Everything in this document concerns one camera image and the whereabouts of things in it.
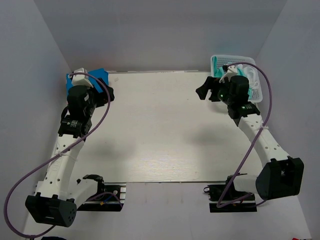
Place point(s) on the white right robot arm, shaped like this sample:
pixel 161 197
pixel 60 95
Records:
pixel 281 175

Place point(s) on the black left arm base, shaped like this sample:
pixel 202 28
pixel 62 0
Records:
pixel 110 199

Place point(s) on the white t shirt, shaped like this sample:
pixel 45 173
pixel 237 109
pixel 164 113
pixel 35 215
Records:
pixel 251 74

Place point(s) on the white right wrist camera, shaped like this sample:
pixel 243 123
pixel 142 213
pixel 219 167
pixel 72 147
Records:
pixel 229 72

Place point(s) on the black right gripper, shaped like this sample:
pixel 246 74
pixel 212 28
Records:
pixel 213 83

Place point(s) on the teal t shirt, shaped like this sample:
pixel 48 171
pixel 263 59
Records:
pixel 220 72

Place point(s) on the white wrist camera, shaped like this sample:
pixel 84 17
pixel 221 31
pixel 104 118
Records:
pixel 229 72
pixel 80 79

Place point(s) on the folded blue t shirt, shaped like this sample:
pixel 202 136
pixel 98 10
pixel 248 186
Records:
pixel 97 73

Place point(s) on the white plastic basket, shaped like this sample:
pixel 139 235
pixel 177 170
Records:
pixel 250 75

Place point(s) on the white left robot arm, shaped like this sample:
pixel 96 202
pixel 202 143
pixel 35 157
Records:
pixel 53 202

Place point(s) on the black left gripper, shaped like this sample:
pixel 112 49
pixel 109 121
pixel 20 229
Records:
pixel 101 99

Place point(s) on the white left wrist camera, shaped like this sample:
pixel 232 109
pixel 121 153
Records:
pixel 80 79

